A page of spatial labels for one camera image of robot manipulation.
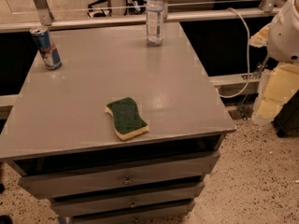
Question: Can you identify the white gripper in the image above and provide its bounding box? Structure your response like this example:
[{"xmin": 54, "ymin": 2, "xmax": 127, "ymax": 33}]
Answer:
[{"xmin": 249, "ymin": 1, "xmax": 299, "ymax": 125}]

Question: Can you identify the green and yellow sponge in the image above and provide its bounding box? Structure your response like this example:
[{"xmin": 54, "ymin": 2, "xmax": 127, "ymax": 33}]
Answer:
[{"xmin": 105, "ymin": 97, "xmax": 150, "ymax": 141}]

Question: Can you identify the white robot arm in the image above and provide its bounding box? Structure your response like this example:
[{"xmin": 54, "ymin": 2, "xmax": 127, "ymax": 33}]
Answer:
[{"xmin": 249, "ymin": 0, "xmax": 299, "ymax": 125}]

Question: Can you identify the clear plastic water bottle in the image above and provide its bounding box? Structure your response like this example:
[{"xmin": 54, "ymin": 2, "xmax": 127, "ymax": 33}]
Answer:
[{"xmin": 146, "ymin": 0, "xmax": 164, "ymax": 46}]

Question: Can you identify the dark rolling cart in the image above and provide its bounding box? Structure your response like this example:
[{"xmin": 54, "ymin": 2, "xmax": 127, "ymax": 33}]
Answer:
[{"xmin": 274, "ymin": 91, "xmax": 299, "ymax": 137}]

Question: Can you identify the top grey drawer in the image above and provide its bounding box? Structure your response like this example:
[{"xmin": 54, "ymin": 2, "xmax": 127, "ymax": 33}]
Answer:
[{"xmin": 19, "ymin": 151, "xmax": 220, "ymax": 199}]

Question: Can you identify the grey drawer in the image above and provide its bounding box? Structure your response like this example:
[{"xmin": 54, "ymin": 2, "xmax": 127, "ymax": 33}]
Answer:
[
  {"xmin": 19, "ymin": 151, "xmax": 220, "ymax": 199},
  {"xmin": 51, "ymin": 180, "xmax": 204, "ymax": 217},
  {"xmin": 73, "ymin": 200, "xmax": 195, "ymax": 224}
]

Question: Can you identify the bottom grey drawer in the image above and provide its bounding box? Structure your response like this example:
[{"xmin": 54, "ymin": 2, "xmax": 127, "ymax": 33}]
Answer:
[{"xmin": 73, "ymin": 200, "xmax": 195, "ymax": 224}]

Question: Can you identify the blue and silver drink can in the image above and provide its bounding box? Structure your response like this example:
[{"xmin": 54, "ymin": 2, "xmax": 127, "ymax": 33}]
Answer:
[{"xmin": 30, "ymin": 26, "xmax": 62, "ymax": 70}]

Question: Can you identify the grey drawer cabinet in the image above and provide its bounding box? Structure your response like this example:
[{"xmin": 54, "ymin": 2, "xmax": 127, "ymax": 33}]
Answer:
[{"xmin": 0, "ymin": 23, "xmax": 235, "ymax": 224}]

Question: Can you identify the middle grey drawer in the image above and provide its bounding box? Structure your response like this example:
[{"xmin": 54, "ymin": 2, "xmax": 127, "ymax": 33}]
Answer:
[{"xmin": 51, "ymin": 180, "xmax": 204, "ymax": 217}]

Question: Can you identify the white cable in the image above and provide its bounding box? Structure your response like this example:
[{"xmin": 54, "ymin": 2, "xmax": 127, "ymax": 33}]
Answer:
[{"xmin": 218, "ymin": 7, "xmax": 252, "ymax": 99}]

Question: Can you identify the metal railing frame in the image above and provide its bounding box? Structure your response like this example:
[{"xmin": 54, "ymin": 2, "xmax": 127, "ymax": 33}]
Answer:
[{"xmin": 0, "ymin": 0, "xmax": 287, "ymax": 33}]

